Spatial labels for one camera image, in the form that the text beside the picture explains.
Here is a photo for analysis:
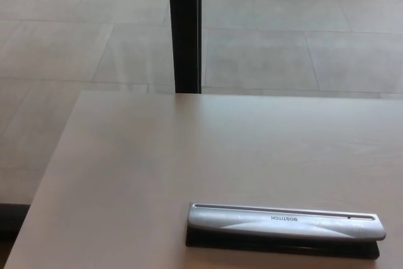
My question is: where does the dark baseboard strip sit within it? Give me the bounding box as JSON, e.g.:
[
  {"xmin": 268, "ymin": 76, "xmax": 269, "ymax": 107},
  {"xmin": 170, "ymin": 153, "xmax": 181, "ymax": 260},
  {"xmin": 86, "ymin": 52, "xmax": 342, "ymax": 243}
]
[{"xmin": 0, "ymin": 202, "xmax": 30, "ymax": 244}]

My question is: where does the silver Bostitch hole punch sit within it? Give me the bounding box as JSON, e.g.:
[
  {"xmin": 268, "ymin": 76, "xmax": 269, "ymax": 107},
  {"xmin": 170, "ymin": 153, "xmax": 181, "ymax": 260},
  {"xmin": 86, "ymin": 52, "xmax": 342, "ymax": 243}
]
[{"xmin": 185, "ymin": 201, "xmax": 387, "ymax": 261}]

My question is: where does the black vertical window frame post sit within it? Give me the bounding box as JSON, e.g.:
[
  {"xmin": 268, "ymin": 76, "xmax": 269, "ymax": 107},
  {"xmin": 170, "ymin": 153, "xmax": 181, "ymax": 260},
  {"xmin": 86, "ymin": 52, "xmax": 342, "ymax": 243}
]
[{"xmin": 167, "ymin": 0, "xmax": 203, "ymax": 94}]

